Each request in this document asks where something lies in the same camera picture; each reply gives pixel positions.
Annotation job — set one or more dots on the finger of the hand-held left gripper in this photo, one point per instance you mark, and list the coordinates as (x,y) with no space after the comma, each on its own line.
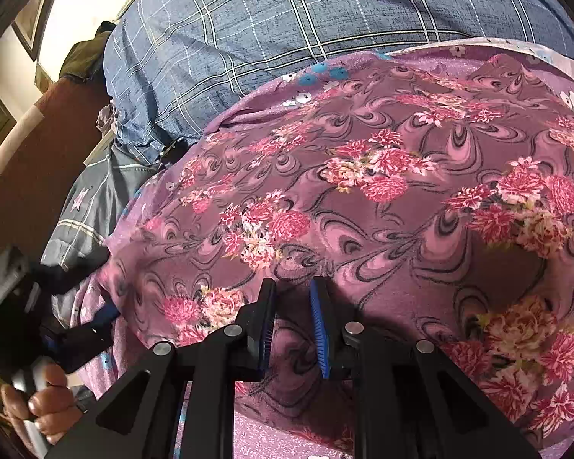
(86,339)
(76,275)

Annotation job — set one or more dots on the mauve floral shirt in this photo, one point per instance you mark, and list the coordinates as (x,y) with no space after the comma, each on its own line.
(363,229)

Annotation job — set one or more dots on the lavender cloth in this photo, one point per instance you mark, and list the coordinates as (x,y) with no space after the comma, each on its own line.
(106,118)

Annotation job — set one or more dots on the wooden picture frame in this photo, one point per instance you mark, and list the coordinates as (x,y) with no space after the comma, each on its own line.
(33,19)

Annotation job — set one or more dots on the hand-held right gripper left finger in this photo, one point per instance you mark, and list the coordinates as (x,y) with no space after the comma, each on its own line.
(263,330)

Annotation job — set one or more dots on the person's left hand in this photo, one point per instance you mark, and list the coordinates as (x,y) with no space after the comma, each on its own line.
(52,406)

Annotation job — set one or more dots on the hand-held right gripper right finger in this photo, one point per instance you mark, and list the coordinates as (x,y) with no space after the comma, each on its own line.
(323,330)

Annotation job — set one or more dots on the purple floral bedsheet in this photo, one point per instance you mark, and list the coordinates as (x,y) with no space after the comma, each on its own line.
(263,91)

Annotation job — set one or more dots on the brown padded headboard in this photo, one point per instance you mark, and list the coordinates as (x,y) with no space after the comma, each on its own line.
(38,167)

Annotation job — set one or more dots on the blue plaid quilt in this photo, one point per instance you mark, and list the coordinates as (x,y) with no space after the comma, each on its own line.
(315,14)

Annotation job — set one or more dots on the grey striped cloth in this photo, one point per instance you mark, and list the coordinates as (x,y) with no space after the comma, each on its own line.
(91,201)

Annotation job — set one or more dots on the olive green cloth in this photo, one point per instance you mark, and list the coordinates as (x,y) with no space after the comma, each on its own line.
(83,55)

